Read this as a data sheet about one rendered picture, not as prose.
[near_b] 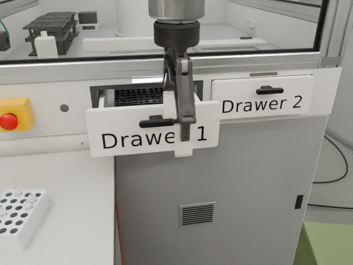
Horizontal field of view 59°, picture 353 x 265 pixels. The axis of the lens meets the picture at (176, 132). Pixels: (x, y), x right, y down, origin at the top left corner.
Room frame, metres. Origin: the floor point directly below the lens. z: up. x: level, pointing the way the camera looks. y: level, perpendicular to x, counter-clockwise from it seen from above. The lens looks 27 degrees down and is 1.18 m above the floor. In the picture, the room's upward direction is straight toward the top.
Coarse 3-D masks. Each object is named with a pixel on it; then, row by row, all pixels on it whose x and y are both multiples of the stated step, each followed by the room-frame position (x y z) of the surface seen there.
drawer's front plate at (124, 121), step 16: (96, 112) 0.59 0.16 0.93; (112, 112) 0.59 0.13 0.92; (128, 112) 0.60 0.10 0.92; (144, 112) 0.60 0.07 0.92; (160, 112) 0.61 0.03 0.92; (208, 112) 0.63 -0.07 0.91; (96, 128) 0.59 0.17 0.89; (112, 128) 0.59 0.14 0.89; (128, 128) 0.60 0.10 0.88; (144, 128) 0.60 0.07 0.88; (160, 128) 0.61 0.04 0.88; (208, 128) 0.63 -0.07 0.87; (96, 144) 0.59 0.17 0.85; (112, 144) 0.59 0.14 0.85; (128, 144) 0.60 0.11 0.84; (144, 144) 0.60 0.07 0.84; (160, 144) 0.61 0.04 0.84; (192, 144) 0.62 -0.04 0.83; (208, 144) 0.63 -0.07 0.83
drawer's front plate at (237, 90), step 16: (224, 80) 0.79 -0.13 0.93; (240, 80) 0.79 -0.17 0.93; (256, 80) 0.80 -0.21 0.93; (272, 80) 0.81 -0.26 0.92; (288, 80) 0.82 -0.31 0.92; (304, 80) 0.82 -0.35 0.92; (224, 96) 0.78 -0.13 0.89; (240, 96) 0.79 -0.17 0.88; (256, 96) 0.80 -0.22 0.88; (272, 96) 0.81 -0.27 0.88; (288, 96) 0.82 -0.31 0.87; (304, 96) 0.83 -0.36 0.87; (240, 112) 0.79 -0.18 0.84; (256, 112) 0.80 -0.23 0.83; (272, 112) 0.81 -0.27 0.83; (288, 112) 0.82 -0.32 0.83; (304, 112) 0.83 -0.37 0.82
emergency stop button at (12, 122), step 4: (4, 116) 0.64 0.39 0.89; (8, 116) 0.64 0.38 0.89; (12, 116) 0.65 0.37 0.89; (0, 120) 0.64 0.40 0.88; (4, 120) 0.64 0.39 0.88; (8, 120) 0.64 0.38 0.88; (12, 120) 0.64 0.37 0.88; (16, 120) 0.65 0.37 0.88; (0, 124) 0.64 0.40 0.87; (4, 124) 0.64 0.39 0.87; (8, 124) 0.64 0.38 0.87; (12, 124) 0.64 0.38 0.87; (16, 124) 0.65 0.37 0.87; (4, 128) 0.64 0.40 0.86; (8, 128) 0.64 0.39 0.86; (12, 128) 0.64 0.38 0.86
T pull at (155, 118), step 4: (152, 116) 0.60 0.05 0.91; (156, 116) 0.60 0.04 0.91; (160, 116) 0.60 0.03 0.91; (144, 120) 0.58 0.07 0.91; (148, 120) 0.58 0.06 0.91; (152, 120) 0.58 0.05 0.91; (156, 120) 0.58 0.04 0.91; (160, 120) 0.58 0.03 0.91; (164, 120) 0.58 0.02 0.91; (168, 120) 0.58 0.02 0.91; (172, 120) 0.58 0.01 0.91; (140, 124) 0.57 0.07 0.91; (144, 124) 0.57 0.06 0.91; (148, 124) 0.57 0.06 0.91; (152, 124) 0.57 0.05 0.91; (156, 124) 0.57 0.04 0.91; (160, 124) 0.57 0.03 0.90; (164, 124) 0.57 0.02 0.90; (168, 124) 0.58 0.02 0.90; (172, 124) 0.58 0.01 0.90
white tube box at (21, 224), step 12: (12, 192) 0.49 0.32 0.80; (24, 192) 0.49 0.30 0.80; (36, 192) 0.49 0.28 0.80; (0, 204) 0.46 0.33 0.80; (12, 204) 0.46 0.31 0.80; (36, 204) 0.45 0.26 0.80; (48, 204) 0.49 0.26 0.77; (12, 216) 0.43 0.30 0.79; (24, 216) 0.43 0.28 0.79; (36, 216) 0.44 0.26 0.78; (0, 228) 0.39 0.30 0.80; (12, 228) 0.39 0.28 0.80; (24, 228) 0.40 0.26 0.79; (0, 240) 0.37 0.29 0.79; (12, 240) 0.37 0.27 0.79; (24, 240) 0.39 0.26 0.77
